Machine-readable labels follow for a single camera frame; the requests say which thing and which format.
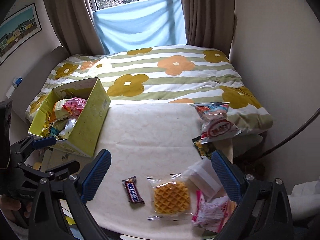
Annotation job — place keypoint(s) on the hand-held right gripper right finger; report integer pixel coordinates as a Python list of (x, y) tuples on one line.
[(226, 176)]

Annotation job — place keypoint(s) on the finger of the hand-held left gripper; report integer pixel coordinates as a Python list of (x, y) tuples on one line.
[(43, 141), (57, 171)]

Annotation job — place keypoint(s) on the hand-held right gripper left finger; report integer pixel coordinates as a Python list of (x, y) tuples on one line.
[(96, 177)]

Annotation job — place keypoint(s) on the orange yellow snack packet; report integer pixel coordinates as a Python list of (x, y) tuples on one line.
[(47, 127)]

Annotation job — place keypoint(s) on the translucent white snack packet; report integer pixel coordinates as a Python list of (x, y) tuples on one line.
[(202, 175)]

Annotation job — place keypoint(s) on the blue white snack packet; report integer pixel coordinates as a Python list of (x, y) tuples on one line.
[(68, 129)]

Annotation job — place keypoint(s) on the yellow white chips packet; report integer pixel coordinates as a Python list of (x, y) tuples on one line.
[(58, 111)]

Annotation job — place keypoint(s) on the dark yellow snack packet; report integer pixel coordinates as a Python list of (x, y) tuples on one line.
[(203, 148)]

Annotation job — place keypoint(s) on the pink white snack packet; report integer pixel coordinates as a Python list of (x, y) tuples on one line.
[(212, 212)]

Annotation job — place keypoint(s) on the brown chocolate bar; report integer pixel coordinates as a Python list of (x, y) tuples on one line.
[(133, 190)]

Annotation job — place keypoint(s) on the yellow-green cardboard box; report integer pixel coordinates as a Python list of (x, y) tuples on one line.
[(85, 130)]

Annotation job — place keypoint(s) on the pink cake roll packet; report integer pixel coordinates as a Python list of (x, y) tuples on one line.
[(217, 125)]

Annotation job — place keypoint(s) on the clear waffle packet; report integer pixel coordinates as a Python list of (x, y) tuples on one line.
[(171, 197)]

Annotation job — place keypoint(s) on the person's left hand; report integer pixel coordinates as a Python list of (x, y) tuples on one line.
[(10, 205)]

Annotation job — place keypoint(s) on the white table cover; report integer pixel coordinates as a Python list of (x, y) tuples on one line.
[(150, 140)]

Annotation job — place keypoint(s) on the grey bed headboard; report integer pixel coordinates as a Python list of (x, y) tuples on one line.
[(32, 75)]

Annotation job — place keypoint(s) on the white cloth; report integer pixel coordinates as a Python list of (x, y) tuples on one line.
[(305, 197)]

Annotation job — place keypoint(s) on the floral striped blanket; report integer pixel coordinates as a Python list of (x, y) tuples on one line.
[(175, 85)]

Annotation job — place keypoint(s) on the framed house picture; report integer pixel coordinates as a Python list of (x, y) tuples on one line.
[(17, 33)]

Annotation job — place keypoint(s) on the brown curtain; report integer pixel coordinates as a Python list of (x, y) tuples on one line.
[(72, 17), (210, 17)]

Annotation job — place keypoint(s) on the light blue cloth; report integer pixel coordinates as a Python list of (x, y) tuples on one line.
[(140, 25)]

